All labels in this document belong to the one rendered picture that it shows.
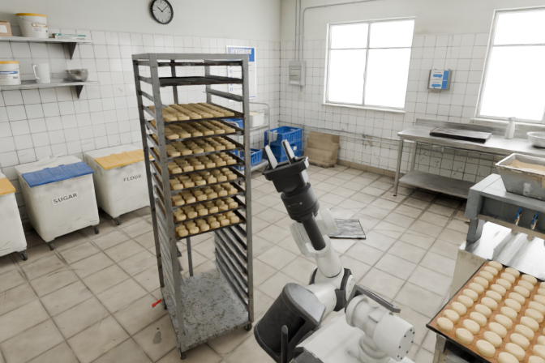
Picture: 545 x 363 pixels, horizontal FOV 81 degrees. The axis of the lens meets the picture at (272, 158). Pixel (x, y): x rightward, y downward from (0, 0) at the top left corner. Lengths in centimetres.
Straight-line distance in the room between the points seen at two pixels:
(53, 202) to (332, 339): 324
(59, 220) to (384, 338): 343
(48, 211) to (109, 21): 220
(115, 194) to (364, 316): 346
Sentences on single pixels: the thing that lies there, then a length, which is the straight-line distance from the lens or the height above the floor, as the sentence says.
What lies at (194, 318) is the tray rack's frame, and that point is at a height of 15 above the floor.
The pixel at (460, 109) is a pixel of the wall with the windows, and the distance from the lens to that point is 499.
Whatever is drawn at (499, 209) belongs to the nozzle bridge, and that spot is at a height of 108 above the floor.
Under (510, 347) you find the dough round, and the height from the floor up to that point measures 92.
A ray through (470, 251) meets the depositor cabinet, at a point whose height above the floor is 84.
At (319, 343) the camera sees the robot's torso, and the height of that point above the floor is 123.
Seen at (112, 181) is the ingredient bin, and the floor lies 54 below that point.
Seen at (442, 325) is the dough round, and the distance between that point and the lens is 137.
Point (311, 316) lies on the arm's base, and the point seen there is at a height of 124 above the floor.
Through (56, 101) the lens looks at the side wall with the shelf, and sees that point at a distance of 422.
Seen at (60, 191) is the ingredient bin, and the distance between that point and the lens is 369.
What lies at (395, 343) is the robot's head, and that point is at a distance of 66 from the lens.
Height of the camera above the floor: 179
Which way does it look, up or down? 17 degrees down
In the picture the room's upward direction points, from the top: straight up
